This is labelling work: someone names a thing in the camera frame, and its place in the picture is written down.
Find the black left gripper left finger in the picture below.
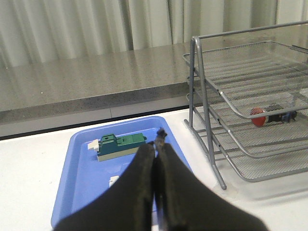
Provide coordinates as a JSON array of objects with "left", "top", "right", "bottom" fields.
[{"left": 54, "top": 143, "right": 155, "bottom": 231}]

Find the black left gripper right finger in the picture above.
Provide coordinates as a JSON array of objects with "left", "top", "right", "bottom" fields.
[{"left": 156, "top": 128, "right": 268, "bottom": 231}]

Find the red emergency stop button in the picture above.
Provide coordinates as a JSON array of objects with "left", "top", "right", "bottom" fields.
[{"left": 250, "top": 104, "right": 297, "bottom": 127}]

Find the white circuit breaker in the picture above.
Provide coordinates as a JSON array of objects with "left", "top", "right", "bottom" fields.
[{"left": 109, "top": 175, "right": 119, "bottom": 188}]

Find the blue plastic tray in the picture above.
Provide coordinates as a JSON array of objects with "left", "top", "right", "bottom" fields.
[{"left": 51, "top": 116, "right": 189, "bottom": 227}]

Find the green electrical component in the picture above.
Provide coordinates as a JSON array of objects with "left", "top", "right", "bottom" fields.
[{"left": 87, "top": 133, "right": 147, "bottom": 162}]

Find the grey stone counter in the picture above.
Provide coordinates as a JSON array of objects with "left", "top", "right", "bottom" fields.
[{"left": 0, "top": 24, "right": 308, "bottom": 126}]

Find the silver metal rack frame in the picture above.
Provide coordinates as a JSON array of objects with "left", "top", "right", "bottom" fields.
[{"left": 183, "top": 21, "right": 308, "bottom": 189}]

